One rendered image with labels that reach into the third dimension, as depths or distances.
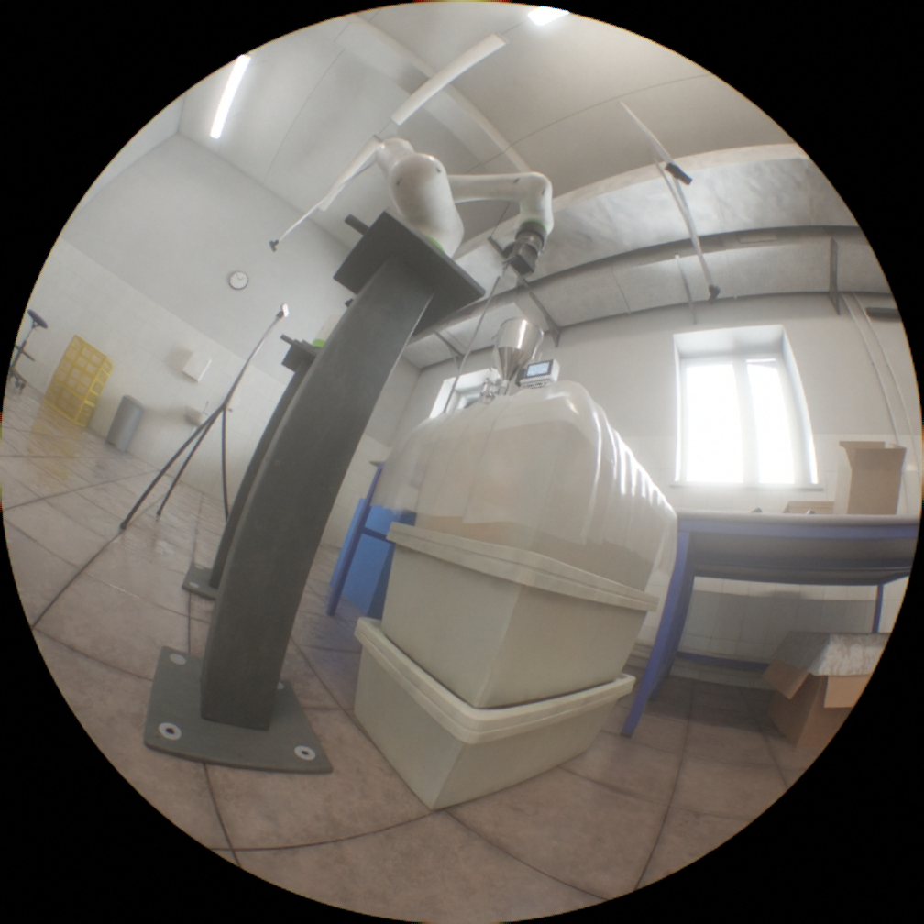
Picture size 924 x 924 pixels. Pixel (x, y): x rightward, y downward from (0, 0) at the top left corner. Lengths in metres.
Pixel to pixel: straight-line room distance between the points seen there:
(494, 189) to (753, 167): 2.67
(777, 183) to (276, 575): 3.74
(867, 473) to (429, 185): 1.58
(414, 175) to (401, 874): 1.11
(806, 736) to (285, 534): 1.57
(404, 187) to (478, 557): 0.71
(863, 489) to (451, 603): 1.41
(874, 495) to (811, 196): 2.73
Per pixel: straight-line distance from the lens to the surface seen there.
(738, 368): 3.74
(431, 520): 0.64
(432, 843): 0.56
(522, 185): 1.06
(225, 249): 5.52
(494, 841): 0.60
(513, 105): 4.19
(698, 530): 1.11
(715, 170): 3.30
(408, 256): 0.66
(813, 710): 1.41
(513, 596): 0.42
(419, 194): 0.76
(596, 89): 4.08
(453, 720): 0.46
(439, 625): 0.53
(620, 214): 3.36
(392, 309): 0.60
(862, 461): 1.43
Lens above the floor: 0.42
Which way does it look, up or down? 17 degrees up
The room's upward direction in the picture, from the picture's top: 19 degrees clockwise
